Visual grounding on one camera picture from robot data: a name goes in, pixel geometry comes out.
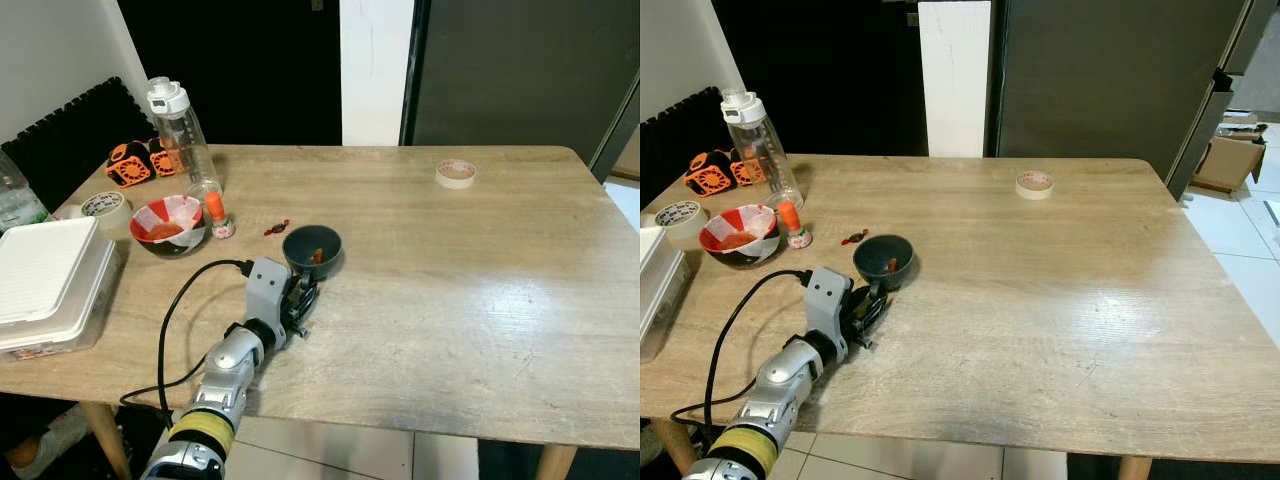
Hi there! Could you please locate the dark grey cup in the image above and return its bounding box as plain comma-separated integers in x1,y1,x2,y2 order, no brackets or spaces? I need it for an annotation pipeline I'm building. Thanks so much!
282,225,343,281
853,234,915,293

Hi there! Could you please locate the small orange capped bottle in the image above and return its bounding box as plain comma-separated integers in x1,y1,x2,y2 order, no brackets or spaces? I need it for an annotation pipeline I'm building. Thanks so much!
777,200,811,250
204,190,237,241

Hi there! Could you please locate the red and white bowl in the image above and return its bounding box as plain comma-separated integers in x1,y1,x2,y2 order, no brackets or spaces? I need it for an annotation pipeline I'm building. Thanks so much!
129,196,208,258
698,204,779,269

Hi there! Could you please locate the light wooden table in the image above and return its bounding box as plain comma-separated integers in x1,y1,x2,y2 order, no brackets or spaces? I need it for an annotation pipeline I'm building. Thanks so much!
640,152,1280,480
0,144,641,480

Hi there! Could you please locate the clear sports bottle white lid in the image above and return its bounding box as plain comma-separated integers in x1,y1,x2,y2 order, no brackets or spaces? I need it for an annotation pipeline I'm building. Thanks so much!
721,89,803,211
147,77,223,201

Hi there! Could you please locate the clear packing tape roll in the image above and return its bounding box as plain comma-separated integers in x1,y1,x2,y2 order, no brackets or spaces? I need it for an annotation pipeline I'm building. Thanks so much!
655,200,707,243
80,191,133,233

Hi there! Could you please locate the black door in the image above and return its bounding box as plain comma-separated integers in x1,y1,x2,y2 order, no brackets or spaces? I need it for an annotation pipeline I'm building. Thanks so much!
712,0,926,158
118,0,343,147

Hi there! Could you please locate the black foam panel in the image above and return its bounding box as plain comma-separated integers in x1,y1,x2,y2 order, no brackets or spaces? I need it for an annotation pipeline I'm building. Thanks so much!
0,77,151,211
640,87,726,211

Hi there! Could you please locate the clear bottle with teal cap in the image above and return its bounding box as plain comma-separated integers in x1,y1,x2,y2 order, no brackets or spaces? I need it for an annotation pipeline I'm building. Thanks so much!
0,148,51,234

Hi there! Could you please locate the brown cardboard box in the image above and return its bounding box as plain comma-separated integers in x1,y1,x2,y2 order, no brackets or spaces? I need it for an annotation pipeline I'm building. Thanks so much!
1190,118,1268,197

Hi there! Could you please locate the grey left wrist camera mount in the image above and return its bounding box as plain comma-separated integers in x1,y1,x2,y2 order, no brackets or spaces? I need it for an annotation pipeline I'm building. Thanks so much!
802,265,854,339
243,256,294,327

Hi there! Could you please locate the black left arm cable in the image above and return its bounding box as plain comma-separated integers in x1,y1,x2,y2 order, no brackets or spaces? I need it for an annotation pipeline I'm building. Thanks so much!
120,258,257,431
668,268,813,451

